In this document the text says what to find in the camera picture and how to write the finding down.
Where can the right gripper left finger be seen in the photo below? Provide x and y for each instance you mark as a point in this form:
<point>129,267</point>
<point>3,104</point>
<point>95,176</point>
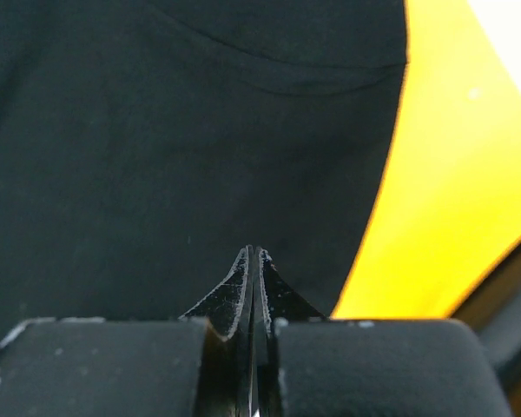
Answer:
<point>199,364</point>

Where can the orange folder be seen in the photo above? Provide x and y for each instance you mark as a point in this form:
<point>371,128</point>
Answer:
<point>449,206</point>

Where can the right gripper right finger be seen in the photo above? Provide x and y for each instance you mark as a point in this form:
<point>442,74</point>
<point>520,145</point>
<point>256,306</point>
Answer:
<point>309,365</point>

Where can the black t shirt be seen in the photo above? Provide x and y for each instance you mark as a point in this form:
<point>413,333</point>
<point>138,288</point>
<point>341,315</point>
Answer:
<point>144,143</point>

